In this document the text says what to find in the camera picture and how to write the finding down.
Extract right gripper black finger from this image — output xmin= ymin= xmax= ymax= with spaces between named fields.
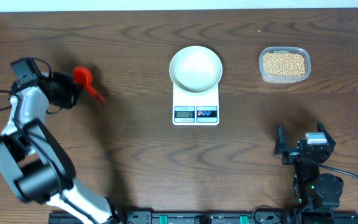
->
xmin=317 ymin=121 xmax=336 ymax=147
xmin=273 ymin=125 xmax=286 ymax=155

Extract red plastic measuring scoop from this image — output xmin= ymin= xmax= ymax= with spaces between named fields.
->
xmin=73 ymin=67 xmax=106 ymax=105

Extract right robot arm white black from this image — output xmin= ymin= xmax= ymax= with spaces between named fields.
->
xmin=273 ymin=122 xmax=344 ymax=224

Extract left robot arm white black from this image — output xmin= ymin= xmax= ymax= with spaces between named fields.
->
xmin=0 ymin=68 xmax=125 ymax=223

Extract white digital kitchen scale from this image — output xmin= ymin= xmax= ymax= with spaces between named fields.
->
xmin=172 ymin=85 xmax=220 ymax=126

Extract white ceramic bowl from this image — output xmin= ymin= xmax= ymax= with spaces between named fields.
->
xmin=168 ymin=45 xmax=223 ymax=95

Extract clear plastic container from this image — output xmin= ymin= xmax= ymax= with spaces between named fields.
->
xmin=259 ymin=47 xmax=311 ymax=84

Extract soybeans in container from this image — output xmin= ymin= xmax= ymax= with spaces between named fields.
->
xmin=262 ymin=52 xmax=306 ymax=77

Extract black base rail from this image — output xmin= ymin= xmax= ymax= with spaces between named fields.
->
xmin=48 ymin=210 xmax=358 ymax=224

